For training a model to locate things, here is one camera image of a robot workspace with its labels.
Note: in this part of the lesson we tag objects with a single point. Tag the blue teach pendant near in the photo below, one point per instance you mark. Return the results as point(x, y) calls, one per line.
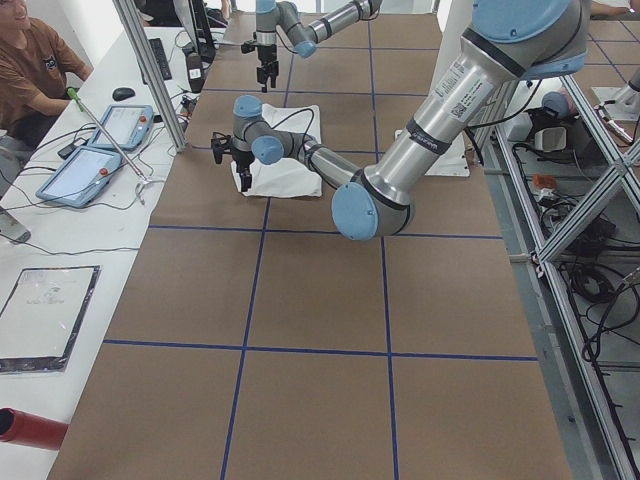
point(81, 177)

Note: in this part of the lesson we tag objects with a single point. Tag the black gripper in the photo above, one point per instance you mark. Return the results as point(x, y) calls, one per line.
point(243, 163)
point(266, 55)

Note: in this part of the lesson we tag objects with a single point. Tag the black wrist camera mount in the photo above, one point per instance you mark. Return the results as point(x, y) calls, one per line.
point(221, 144)
point(249, 46)

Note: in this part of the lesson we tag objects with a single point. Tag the grey aluminium frame post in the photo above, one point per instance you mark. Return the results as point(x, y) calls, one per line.
point(134, 29)

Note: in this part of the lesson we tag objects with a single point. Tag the aluminium frame rail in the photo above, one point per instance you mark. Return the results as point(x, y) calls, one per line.
point(574, 220)

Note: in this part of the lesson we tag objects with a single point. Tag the seated person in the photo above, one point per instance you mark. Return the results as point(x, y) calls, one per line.
point(35, 62)

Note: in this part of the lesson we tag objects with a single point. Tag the black keyboard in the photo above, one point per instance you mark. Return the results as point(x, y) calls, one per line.
point(158, 51)

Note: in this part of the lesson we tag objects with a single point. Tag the white long-sleeve printed shirt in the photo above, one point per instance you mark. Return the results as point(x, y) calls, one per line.
point(288, 178)

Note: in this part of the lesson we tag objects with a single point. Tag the plastic bagged document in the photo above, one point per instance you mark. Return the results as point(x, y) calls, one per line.
point(42, 317)

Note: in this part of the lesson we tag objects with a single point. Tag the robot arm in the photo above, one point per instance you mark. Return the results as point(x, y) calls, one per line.
point(505, 41)
point(271, 15)

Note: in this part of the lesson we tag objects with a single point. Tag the dark device with label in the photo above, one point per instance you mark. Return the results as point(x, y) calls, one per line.
point(195, 72)

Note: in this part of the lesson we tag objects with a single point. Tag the red cylinder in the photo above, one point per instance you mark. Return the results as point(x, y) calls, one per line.
point(26, 429)

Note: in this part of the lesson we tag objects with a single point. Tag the black computer mouse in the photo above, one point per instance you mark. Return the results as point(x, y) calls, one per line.
point(123, 93)

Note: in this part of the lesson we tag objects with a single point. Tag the blue teach pendant far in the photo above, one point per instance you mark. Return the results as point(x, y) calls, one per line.
point(129, 125)

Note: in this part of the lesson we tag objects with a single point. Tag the blue teach pendant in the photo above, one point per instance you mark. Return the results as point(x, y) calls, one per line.
point(129, 125)
point(81, 177)

